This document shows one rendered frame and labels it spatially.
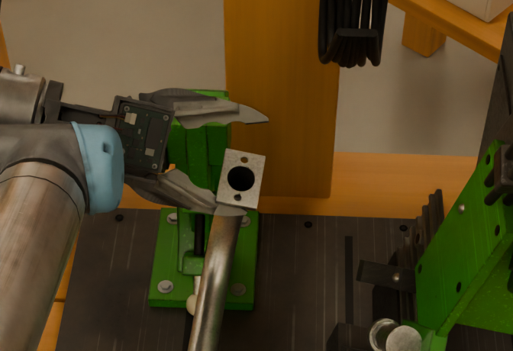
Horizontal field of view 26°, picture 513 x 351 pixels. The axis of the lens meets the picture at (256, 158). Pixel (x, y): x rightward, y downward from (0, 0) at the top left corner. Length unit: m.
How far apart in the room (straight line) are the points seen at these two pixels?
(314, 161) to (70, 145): 0.61
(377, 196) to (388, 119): 1.37
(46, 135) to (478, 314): 0.46
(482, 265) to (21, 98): 0.44
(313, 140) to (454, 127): 1.48
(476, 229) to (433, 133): 1.82
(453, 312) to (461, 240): 0.07
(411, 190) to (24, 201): 0.81
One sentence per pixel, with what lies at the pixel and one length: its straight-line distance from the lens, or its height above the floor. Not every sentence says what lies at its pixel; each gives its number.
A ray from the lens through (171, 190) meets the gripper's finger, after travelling 1.06.
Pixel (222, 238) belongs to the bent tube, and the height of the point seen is 1.12.
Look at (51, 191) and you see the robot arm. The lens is 0.86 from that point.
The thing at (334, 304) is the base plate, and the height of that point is 0.90.
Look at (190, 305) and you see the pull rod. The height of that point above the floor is 0.95.
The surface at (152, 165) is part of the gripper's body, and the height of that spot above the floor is 1.30.
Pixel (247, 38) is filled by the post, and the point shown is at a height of 1.16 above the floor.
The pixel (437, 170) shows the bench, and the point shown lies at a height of 0.88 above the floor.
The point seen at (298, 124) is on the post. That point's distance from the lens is 1.42.
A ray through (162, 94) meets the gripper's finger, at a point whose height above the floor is 1.30.
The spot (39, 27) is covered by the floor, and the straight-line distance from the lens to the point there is 3.21.
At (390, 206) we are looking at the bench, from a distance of 1.52.
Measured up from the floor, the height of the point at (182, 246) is 0.99.
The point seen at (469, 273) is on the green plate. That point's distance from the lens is 1.06.
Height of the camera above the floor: 2.03
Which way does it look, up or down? 47 degrees down
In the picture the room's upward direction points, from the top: straight up
